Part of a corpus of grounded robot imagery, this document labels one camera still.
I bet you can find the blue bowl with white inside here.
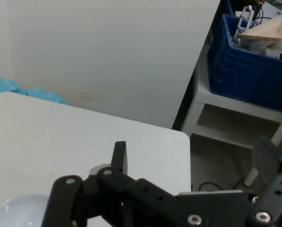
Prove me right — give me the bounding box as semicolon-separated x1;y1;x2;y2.
0;193;50;227

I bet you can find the blue plastic crate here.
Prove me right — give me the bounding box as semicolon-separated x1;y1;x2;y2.
206;13;282;113

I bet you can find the white shelf unit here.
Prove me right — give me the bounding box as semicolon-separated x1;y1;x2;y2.
180;30;282;190

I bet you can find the grey electronic box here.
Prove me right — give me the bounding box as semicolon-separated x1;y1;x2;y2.
265;44;282;62

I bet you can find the thin black floor cable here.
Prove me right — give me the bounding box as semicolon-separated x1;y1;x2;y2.
198;177;246;192

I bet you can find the white metal bracket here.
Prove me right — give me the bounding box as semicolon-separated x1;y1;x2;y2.
232;5;255;46

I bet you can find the light wooden board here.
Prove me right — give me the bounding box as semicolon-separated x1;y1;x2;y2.
239;10;282;44

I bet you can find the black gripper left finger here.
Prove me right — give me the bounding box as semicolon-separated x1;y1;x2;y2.
41;141;179;227

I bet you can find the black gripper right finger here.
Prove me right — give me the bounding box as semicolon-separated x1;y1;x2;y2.
250;136;282;227

